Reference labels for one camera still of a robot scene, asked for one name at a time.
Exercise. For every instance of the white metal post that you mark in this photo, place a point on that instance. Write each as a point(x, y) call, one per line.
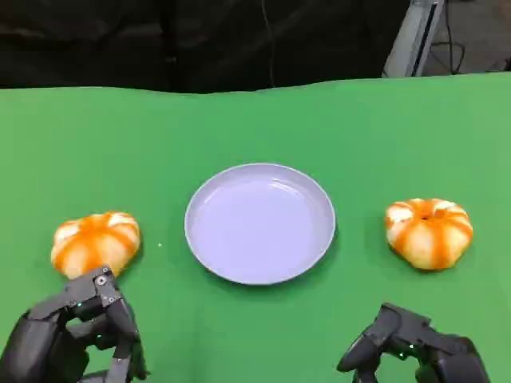
point(411, 40)

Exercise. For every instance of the green table cloth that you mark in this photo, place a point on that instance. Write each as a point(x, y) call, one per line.
point(255, 119)

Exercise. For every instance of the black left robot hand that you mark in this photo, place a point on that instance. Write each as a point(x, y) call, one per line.
point(44, 339)

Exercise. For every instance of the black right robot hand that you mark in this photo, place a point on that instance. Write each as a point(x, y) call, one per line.
point(439, 351)

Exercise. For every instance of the black backdrop cloth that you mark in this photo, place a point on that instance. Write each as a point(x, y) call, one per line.
point(120, 40)

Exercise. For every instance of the lilac plate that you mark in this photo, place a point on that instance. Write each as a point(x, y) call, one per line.
point(259, 227)

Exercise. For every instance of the orange white toy bread roll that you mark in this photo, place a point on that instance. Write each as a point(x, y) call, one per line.
point(429, 239)
point(96, 239)

